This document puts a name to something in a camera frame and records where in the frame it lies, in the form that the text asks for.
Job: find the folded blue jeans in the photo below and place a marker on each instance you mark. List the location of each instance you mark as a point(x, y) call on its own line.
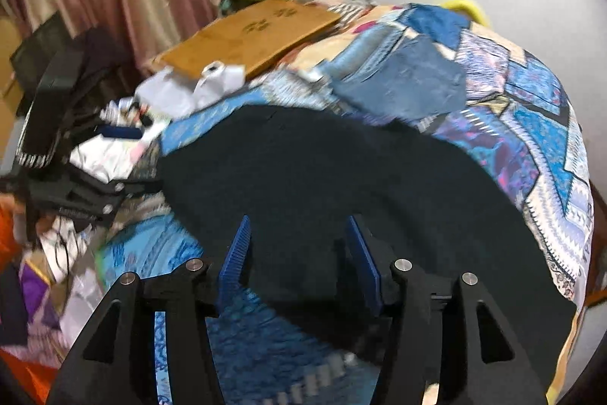
point(403, 82)

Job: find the black pants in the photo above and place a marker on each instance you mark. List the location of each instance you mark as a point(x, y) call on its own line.
point(308, 177)

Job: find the beige floral quilt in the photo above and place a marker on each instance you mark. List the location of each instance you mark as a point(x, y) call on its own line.
point(332, 39)

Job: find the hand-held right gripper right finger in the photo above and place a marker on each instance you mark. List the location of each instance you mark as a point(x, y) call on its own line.
point(363, 253)

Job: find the striped pink cloth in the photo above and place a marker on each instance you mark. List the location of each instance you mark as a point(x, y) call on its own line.
point(351, 11)

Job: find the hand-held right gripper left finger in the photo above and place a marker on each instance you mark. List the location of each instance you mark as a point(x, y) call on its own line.
point(237, 253)

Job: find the yellow foam bumper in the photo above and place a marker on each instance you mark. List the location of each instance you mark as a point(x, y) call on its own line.
point(467, 4)

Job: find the white paper bag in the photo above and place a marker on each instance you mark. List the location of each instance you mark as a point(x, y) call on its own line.
point(104, 158)

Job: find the white plastic bag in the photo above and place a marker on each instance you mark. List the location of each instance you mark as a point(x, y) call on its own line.
point(166, 94)

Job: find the blue patchwork blanket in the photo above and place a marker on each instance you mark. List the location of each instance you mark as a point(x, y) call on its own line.
point(536, 125)

